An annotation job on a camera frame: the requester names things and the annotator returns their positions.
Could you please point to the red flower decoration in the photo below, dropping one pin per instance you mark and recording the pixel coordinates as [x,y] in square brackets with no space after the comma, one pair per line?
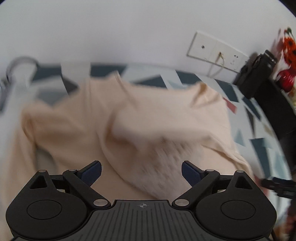
[284,50]

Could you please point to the white wall socket panel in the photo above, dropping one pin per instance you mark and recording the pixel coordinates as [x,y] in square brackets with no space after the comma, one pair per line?
[209,49]

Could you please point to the cream white hooded sweatshirt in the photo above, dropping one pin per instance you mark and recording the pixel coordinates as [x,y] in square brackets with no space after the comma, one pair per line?
[140,134]

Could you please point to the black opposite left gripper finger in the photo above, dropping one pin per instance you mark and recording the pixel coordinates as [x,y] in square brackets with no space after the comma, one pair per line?
[283,188]

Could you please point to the black bag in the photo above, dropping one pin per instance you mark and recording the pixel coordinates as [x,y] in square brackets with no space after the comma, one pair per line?
[252,74]

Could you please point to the geometric patterned bed sheet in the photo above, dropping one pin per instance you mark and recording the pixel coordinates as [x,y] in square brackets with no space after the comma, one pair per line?
[253,135]

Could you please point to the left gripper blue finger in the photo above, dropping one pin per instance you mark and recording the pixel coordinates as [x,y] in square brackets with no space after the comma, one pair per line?
[201,181]
[80,182]

